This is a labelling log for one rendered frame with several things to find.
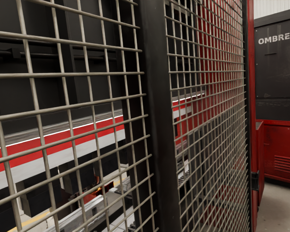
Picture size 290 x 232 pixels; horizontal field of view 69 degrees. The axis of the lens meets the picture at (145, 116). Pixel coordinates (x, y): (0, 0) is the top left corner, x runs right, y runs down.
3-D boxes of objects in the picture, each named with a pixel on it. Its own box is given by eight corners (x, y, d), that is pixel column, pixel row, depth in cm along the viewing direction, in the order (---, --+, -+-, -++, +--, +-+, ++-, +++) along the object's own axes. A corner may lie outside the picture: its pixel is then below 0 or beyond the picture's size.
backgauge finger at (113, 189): (117, 187, 130) (116, 179, 129) (153, 196, 115) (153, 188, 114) (103, 196, 120) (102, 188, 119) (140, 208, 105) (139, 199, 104)
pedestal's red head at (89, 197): (101, 197, 184) (99, 177, 181) (116, 201, 175) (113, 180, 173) (84, 209, 167) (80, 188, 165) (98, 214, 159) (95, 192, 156)
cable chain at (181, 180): (190, 173, 135) (189, 167, 134) (199, 175, 132) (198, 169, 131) (160, 203, 105) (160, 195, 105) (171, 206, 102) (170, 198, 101)
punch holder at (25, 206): (52, 196, 103) (47, 163, 100) (63, 200, 98) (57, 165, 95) (20, 212, 91) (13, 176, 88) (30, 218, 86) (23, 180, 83)
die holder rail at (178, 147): (185, 148, 226) (185, 139, 225) (191, 148, 223) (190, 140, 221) (162, 165, 186) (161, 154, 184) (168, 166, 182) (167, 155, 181)
